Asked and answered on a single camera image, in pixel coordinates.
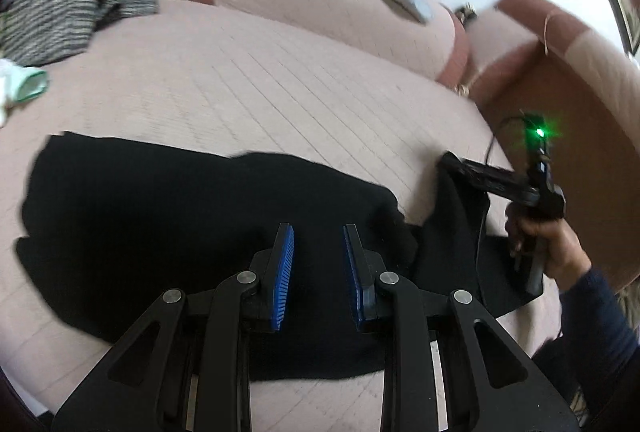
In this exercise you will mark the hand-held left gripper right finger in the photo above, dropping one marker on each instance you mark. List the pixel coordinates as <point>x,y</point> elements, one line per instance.
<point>352,276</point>

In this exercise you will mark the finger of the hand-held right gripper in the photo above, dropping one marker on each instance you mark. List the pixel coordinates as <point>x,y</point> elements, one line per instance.
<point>482,176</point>

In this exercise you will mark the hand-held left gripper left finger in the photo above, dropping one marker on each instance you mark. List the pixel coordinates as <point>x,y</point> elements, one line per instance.
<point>283,276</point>

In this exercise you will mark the black pants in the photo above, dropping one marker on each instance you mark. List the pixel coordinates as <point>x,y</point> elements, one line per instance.
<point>165,232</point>

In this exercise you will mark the person's right forearm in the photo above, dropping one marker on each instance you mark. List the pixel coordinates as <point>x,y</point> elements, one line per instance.
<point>597,327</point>

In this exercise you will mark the person's right hand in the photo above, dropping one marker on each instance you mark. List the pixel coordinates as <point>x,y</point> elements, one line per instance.
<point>555,244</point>

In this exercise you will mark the pink and brown sofa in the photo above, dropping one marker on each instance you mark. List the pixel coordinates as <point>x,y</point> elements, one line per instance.
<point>280,87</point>

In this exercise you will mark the white and green cloth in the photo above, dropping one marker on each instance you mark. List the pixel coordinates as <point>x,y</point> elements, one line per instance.
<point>22,84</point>

